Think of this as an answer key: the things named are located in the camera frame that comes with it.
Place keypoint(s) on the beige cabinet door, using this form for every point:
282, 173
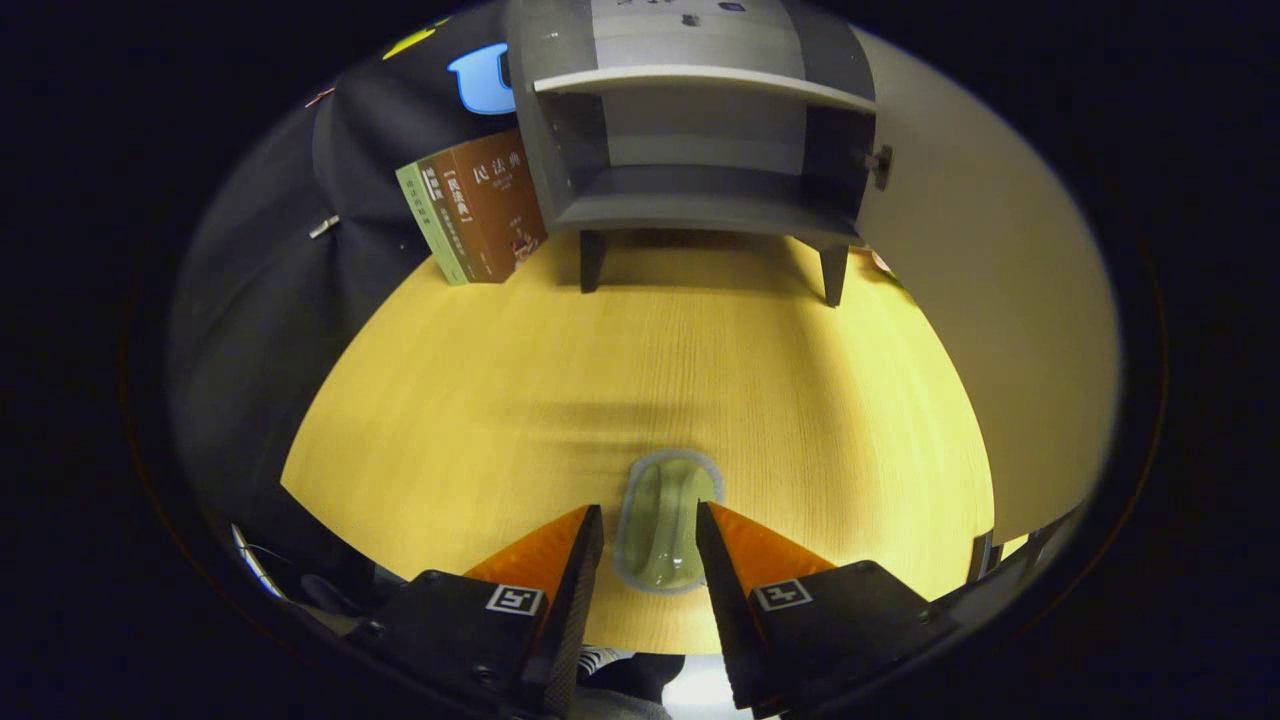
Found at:
1000, 300

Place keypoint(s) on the white cabinet shelf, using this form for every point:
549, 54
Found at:
700, 80

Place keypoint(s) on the pink clip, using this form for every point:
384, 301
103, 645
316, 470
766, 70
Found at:
320, 97

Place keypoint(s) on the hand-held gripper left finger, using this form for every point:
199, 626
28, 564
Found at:
575, 620

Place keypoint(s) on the brown spine book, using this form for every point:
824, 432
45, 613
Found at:
500, 200
460, 220

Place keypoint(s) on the grey cabinet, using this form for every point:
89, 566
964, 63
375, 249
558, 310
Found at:
700, 205

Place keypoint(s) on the pale green blister pack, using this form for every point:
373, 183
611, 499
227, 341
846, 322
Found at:
665, 520

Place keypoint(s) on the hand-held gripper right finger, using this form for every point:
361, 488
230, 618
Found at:
725, 610

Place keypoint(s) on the grey metal frame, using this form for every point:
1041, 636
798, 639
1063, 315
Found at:
983, 555

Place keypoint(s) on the black backdrop cloth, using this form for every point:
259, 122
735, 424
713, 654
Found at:
260, 330

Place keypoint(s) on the person's legs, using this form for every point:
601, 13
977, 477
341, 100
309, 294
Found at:
630, 680

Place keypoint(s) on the white clip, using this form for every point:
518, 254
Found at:
323, 227

